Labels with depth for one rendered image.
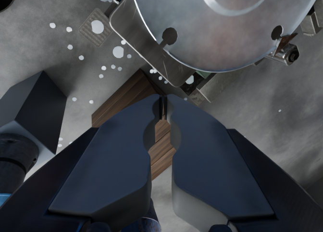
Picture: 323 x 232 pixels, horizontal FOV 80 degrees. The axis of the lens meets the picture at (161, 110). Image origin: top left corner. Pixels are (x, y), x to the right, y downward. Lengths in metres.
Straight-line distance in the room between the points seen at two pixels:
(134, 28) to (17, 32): 0.87
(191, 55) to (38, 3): 0.85
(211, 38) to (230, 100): 1.23
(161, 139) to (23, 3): 0.82
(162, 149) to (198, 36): 0.76
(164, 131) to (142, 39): 0.69
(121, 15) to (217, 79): 0.32
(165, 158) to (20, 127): 0.64
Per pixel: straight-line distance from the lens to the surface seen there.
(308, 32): 0.54
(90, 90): 1.14
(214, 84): 0.52
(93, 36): 0.89
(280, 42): 0.38
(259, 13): 0.34
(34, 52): 1.10
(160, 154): 1.01
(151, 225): 1.42
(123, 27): 0.26
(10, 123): 0.73
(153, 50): 0.27
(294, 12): 0.39
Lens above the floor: 1.04
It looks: 54 degrees down
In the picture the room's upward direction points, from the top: 149 degrees clockwise
